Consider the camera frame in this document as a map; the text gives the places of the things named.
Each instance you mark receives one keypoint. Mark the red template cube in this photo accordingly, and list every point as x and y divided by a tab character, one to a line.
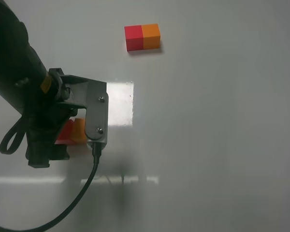
134	38

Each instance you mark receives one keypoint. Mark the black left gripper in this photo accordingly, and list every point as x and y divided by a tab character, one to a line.
46	125

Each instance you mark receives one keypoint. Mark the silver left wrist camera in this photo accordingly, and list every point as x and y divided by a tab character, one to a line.
92	96

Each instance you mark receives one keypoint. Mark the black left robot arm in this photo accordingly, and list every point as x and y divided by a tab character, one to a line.
32	91

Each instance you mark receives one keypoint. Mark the orange template cube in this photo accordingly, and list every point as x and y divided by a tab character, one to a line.
151	36

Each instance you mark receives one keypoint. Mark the loose red cube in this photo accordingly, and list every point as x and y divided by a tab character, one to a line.
65	135

